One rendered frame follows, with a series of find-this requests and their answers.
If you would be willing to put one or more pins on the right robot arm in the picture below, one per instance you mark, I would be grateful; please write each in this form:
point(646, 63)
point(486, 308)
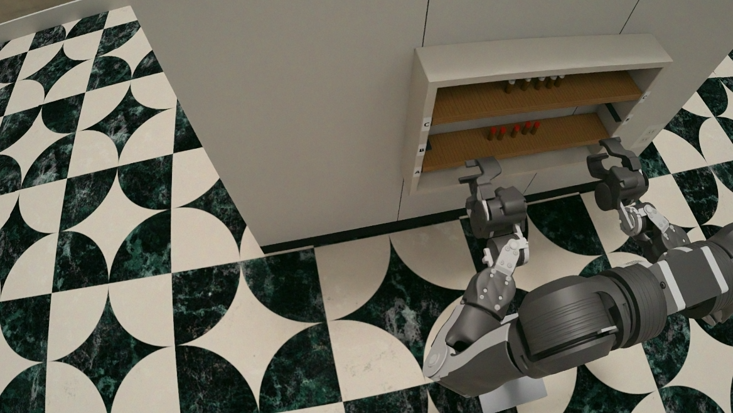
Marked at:
point(670, 240)

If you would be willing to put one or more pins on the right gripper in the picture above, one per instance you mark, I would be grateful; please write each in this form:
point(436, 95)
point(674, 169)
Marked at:
point(620, 183)

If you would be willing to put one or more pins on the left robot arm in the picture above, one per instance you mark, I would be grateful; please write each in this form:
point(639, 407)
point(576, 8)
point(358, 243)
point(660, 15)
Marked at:
point(561, 325)

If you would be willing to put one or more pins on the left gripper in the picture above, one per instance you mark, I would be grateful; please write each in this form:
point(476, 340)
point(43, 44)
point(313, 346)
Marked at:
point(502, 207)

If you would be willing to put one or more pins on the beige wall rack case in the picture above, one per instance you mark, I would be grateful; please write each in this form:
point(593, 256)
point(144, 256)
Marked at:
point(490, 61)

